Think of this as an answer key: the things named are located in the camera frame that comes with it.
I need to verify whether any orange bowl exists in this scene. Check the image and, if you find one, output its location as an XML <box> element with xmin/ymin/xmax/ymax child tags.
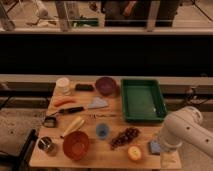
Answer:
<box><xmin>63</xmin><ymin>131</ymin><xmax>90</xmax><ymax>161</ymax></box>

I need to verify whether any green plastic tray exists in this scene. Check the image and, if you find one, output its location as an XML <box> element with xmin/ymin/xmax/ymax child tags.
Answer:
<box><xmin>121</xmin><ymin>79</ymin><xmax>167</xmax><ymax>122</ymax></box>

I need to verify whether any black rectangular block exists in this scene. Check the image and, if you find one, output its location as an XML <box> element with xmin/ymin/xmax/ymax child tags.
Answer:
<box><xmin>75</xmin><ymin>84</ymin><xmax>94</xmax><ymax>91</ymax></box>

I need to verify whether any bunch of dark grapes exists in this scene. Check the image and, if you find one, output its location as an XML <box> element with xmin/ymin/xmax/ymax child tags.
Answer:
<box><xmin>110</xmin><ymin>127</ymin><xmax>140</xmax><ymax>150</ymax></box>

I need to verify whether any purple bowl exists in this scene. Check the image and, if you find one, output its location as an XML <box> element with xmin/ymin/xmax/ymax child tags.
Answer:
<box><xmin>95</xmin><ymin>77</ymin><xmax>117</xmax><ymax>96</ymax></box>

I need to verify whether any white lidded jar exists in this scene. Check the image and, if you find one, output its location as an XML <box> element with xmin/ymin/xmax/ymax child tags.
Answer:
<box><xmin>56</xmin><ymin>77</ymin><xmax>70</xmax><ymax>95</ymax></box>

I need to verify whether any metal cup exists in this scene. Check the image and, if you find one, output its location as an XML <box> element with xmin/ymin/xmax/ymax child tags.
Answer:
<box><xmin>38</xmin><ymin>136</ymin><xmax>58</xmax><ymax>156</ymax></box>

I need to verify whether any black chair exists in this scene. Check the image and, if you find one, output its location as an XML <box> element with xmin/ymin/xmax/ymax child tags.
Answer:
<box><xmin>0</xmin><ymin>129</ymin><xmax>38</xmax><ymax>171</ymax></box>

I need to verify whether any orange carrot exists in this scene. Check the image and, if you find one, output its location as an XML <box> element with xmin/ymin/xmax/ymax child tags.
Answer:
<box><xmin>53</xmin><ymin>99</ymin><xmax>76</xmax><ymax>107</ymax></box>

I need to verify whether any blue cup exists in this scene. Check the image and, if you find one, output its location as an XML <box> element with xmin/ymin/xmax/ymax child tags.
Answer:
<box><xmin>96</xmin><ymin>123</ymin><xmax>109</xmax><ymax>140</ymax></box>

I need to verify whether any black handled knife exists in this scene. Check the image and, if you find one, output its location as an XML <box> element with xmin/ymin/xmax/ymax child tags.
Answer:
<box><xmin>46</xmin><ymin>96</ymin><xmax>110</xmax><ymax>118</ymax></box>

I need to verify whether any blue sponge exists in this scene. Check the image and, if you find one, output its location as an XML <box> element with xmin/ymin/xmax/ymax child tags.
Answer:
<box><xmin>149</xmin><ymin>140</ymin><xmax>161</xmax><ymax>155</ymax></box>

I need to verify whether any yellow red apple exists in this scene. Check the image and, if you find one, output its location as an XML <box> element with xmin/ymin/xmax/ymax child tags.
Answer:
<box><xmin>127</xmin><ymin>146</ymin><xmax>142</xmax><ymax>161</ymax></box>

